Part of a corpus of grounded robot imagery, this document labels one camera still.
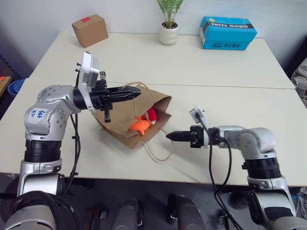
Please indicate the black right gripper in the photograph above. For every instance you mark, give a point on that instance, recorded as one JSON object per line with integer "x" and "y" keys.
{"x": 196, "y": 137}

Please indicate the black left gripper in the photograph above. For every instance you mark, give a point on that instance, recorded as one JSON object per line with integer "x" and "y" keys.
{"x": 99, "y": 97}

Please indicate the brown paper bag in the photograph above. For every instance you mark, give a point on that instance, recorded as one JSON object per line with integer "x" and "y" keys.
{"x": 115, "y": 122}

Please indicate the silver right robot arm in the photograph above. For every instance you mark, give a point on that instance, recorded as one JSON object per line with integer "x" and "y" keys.
{"x": 256, "y": 139}

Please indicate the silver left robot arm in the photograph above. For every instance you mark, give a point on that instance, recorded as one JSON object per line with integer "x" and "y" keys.
{"x": 48, "y": 112}

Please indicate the red and white plush toy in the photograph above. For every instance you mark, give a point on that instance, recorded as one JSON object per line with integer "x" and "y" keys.
{"x": 151, "y": 114}

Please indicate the orange plush toy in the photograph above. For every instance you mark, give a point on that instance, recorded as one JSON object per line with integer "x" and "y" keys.
{"x": 140, "y": 125}

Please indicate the brown cardboard box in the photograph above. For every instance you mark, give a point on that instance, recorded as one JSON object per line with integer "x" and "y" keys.
{"x": 90, "y": 30}

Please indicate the white ceramic plant pot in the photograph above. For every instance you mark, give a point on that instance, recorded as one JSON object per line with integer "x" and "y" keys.
{"x": 169, "y": 34}

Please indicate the dark grey rounded shape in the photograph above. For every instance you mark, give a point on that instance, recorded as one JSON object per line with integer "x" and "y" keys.
{"x": 185, "y": 213}
{"x": 128, "y": 214}

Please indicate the green leafy plant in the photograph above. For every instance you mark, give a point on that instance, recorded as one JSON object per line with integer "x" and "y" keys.
{"x": 169, "y": 9}

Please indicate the blue round bucket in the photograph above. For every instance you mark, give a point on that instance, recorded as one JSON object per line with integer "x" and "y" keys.
{"x": 15, "y": 87}

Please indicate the blue printed shoe box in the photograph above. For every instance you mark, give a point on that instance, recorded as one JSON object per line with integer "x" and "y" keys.
{"x": 226, "y": 33}

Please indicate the wooden board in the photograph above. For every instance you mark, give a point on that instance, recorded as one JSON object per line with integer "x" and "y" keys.
{"x": 4, "y": 83}

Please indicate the plaid grey cloth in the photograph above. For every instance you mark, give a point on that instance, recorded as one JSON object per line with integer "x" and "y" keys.
{"x": 301, "y": 81}

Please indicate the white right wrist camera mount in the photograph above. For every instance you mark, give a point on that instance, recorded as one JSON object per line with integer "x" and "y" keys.
{"x": 199, "y": 115}

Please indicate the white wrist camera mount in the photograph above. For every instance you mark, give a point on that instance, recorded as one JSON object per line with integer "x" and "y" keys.
{"x": 199, "y": 115}
{"x": 87, "y": 69}

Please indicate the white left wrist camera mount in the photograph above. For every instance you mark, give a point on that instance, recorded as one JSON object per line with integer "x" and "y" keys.
{"x": 87, "y": 69}

